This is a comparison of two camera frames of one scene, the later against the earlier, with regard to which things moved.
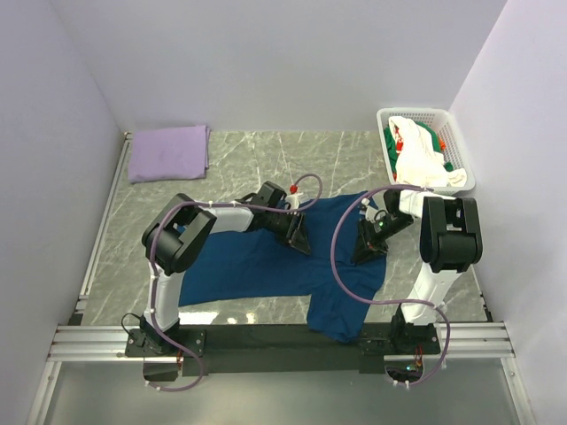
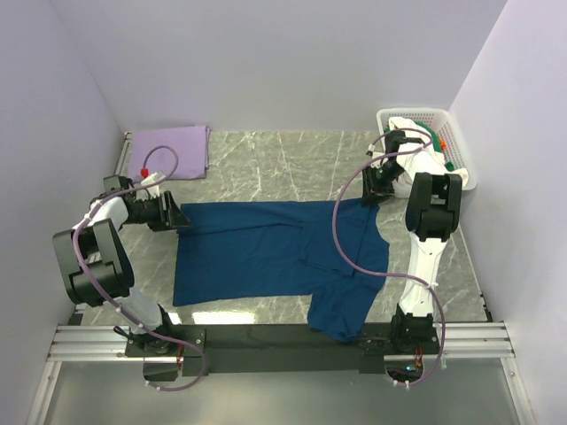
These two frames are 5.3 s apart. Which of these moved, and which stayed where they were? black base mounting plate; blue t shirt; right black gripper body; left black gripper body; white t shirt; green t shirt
Moved: right black gripper body; left black gripper body
Stayed: blue t shirt; green t shirt; black base mounting plate; white t shirt
